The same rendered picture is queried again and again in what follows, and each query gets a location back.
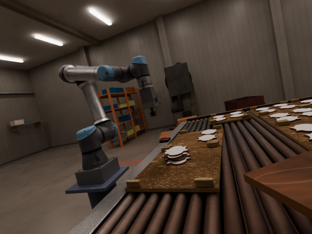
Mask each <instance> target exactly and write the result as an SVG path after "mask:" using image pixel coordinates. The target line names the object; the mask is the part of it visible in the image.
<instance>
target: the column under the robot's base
mask: <svg viewBox="0 0 312 234"><path fill-rule="evenodd" d="M128 169H129V166H123V167H120V170H119V171H117V172H116V173H115V174H114V175H113V176H112V177H111V178H110V179H109V180H107V181H106V182H105V183H100V184H89V185H78V183H75V184H74V185H73V186H71V187H70V188H68V189H67V190H66V191H65V193H66V194H75V193H88V197H89V200H90V204H91V208H92V209H93V208H95V207H96V206H97V205H98V204H99V203H100V202H101V201H102V200H103V199H104V198H105V197H106V196H107V195H108V194H109V193H110V192H111V191H112V190H113V189H114V188H115V187H116V186H117V184H116V181H117V180H118V179H119V178H120V177H121V176H122V175H123V174H124V173H125V172H126V171H127V170H128Z"/></svg>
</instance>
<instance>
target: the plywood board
mask: <svg viewBox="0 0 312 234"><path fill-rule="evenodd" d="M244 179H245V182H247V183H249V184H250V185H252V186H254V187H256V188H257V189H259V190H261V191H262V192H264V193H266V194H268V195H269V196H271V197H273V198H275V199H276V200H278V201H280V202H282V203H283V204H285V205H287V206H289V207H291V208H292V209H294V210H296V211H298V212H299V213H301V214H303V215H304V216H306V217H308V218H310V219H311V220H312V150H310V151H308V152H305V153H302V154H299V155H297V156H293V157H290V158H288V159H285V160H282V161H280V162H276V163H273V164H270V165H268V166H265V167H262V168H260V169H256V170H253V171H251V172H248V173H245V174H244Z"/></svg>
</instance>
